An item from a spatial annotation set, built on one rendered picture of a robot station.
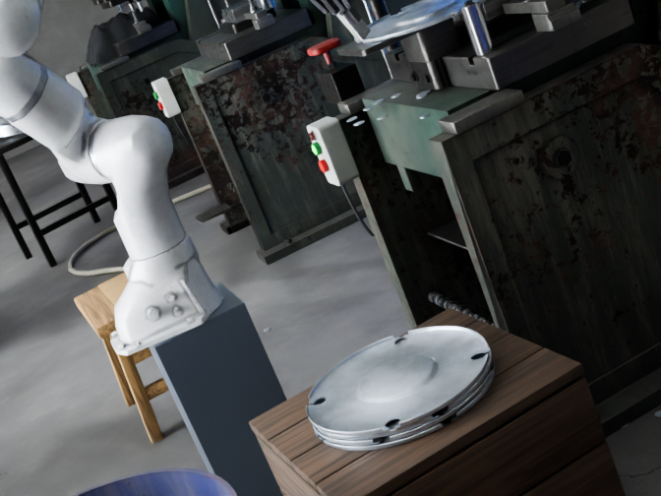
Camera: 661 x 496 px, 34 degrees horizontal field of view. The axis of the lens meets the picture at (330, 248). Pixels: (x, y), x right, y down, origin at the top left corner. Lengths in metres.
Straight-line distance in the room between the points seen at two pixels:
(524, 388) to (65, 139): 0.87
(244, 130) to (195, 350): 1.69
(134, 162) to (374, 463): 0.68
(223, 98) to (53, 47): 5.07
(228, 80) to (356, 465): 2.19
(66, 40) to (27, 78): 6.73
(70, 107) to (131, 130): 0.11
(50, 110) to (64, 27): 6.72
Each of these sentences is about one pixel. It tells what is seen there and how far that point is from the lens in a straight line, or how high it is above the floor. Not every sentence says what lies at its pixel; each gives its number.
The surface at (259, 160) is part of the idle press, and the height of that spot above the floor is 0.32.
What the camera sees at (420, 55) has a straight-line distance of 2.08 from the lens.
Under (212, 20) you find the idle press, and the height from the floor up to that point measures 0.63.
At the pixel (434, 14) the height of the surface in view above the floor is 0.78.
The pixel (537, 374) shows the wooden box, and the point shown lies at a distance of 1.59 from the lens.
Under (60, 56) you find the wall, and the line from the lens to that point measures 8.57.
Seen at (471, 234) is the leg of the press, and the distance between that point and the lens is 1.90.
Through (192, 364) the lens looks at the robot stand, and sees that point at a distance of 2.00.
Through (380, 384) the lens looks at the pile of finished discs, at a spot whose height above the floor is 0.38.
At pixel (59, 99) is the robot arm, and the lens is 1.87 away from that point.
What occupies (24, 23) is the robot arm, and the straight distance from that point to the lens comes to 1.75.
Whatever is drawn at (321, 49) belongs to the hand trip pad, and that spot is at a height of 0.75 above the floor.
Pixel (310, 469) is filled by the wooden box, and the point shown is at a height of 0.35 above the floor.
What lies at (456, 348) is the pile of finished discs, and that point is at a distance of 1.68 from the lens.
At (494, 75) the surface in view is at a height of 0.67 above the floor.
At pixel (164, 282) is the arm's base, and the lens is 1.98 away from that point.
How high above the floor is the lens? 1.10
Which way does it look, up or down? 18 degrees down
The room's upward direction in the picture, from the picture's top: 22 degrees counter-clockwise
